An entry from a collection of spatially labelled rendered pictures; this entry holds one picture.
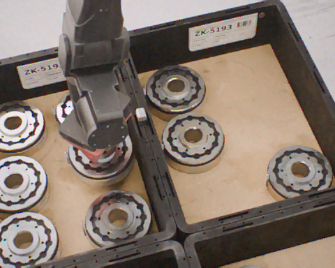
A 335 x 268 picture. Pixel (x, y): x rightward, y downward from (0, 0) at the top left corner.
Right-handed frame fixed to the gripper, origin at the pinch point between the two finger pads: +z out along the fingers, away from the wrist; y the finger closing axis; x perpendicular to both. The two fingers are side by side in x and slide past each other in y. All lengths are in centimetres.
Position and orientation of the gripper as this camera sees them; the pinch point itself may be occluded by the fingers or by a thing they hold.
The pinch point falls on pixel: (101, 146)
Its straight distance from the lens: 116.1
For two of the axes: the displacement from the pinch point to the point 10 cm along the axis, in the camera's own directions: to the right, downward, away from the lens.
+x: -8.5, -4.3, 3.0
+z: 0.3, 5.4, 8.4
